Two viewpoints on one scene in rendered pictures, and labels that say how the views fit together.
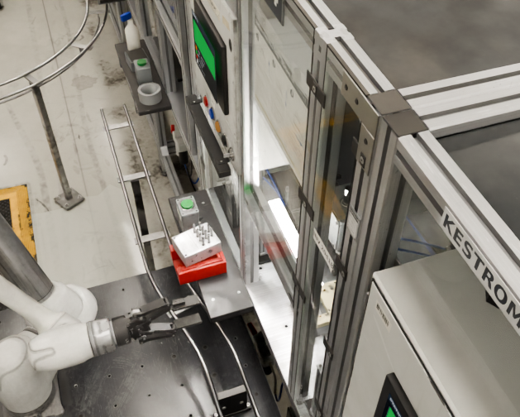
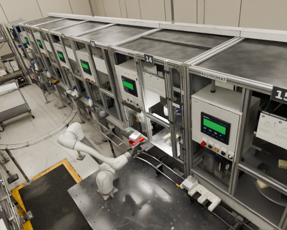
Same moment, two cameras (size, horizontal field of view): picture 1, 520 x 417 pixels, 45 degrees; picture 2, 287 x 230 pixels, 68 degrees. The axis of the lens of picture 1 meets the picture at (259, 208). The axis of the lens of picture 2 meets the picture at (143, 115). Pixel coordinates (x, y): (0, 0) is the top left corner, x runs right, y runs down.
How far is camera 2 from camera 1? 0.94 m
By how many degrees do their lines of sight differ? 17
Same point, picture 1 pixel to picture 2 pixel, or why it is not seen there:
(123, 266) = not seen: hidden behind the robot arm
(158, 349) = (133, 168)
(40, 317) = (109, 160)
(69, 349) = (122, 159)
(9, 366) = (104, 177)
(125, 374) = (128, 176)
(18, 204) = (66, 164)
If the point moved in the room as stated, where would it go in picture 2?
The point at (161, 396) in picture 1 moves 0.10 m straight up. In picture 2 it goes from (140, 177) to (139, 171)
